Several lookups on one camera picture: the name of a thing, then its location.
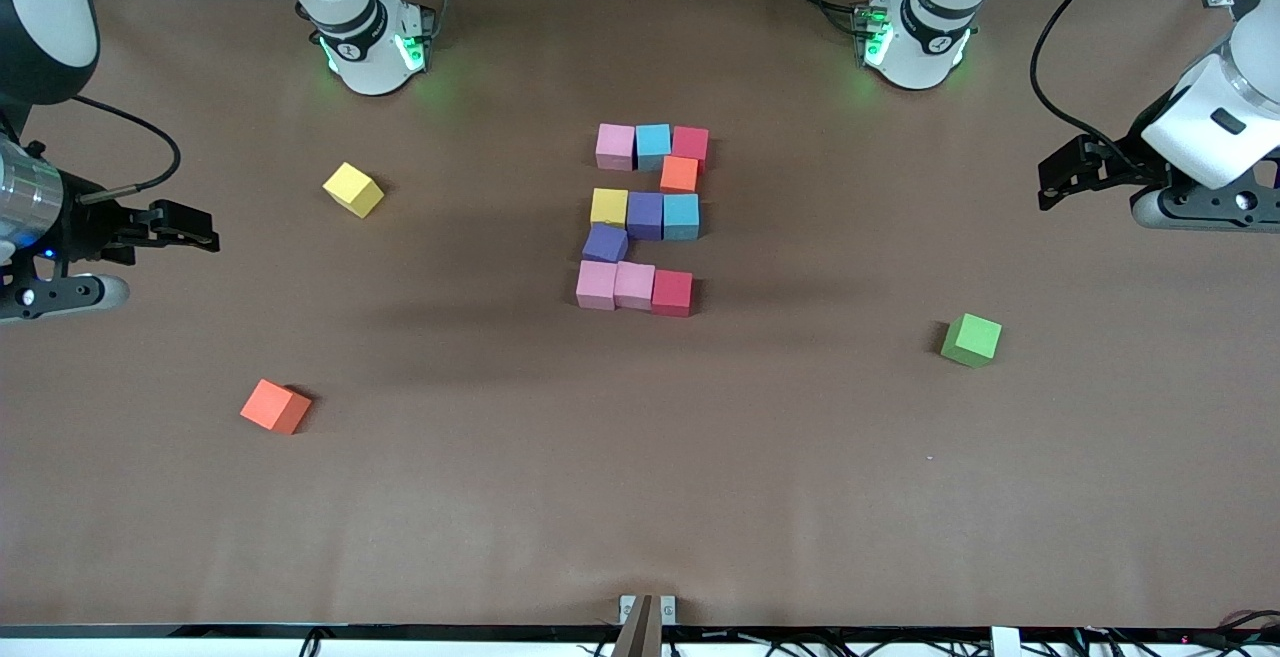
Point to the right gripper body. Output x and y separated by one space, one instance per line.
92 233

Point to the red foam cube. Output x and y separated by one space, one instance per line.
672 292
690 142

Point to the blue foam cube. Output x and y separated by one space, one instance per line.
654 145
681 217

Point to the orange foam cube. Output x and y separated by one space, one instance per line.
679 174
274 405

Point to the pink foam cube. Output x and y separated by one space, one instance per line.
596 284
615 147
634 284

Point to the purple foam cube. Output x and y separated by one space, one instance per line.
604 242
645 215

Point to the yellow foam cube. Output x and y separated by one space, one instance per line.
609 207
352 187

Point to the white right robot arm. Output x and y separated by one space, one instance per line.
350 17

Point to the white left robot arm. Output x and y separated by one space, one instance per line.
925 27

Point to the green foam cube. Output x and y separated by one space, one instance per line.
971 339

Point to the brown table cover sheet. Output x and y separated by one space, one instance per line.
640 487

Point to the white edge bracket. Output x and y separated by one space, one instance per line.
1005 642

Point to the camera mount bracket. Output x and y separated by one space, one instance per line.
642 627

